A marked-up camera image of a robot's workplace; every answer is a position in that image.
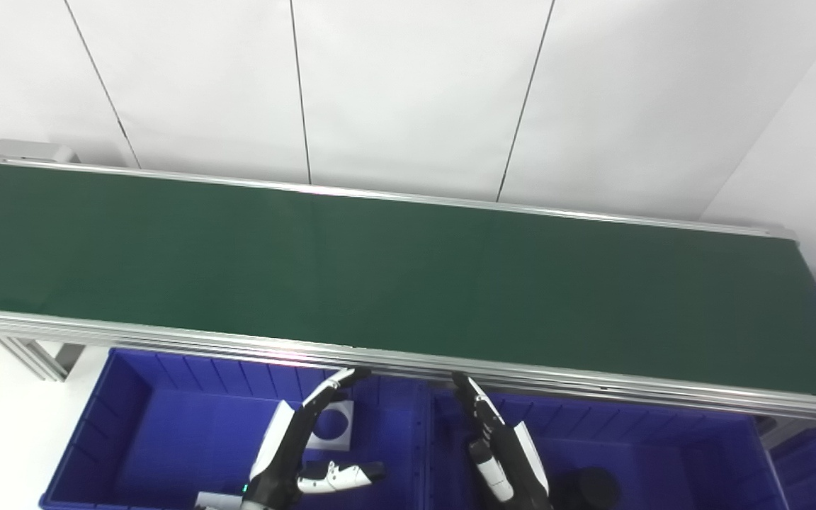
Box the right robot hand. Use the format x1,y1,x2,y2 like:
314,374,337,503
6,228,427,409
450,372,554,510

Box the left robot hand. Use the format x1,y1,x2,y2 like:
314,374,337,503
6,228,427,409
242,367,386,510

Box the white square part with hole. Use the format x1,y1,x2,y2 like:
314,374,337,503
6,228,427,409
307,400,355,452

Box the white flat part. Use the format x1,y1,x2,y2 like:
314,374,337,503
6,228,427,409
194,491,244,510

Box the black round part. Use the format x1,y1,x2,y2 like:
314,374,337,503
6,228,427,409
557,466,621,510

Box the green conveyor belt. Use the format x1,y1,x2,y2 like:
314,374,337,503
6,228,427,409
0,159,816,430

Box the aluminium conveyor leg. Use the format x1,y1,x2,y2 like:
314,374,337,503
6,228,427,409
759,416,816,451
0,336,87,383

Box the grey conveyor motor housing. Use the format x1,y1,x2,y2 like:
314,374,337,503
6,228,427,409
0,140,80,166

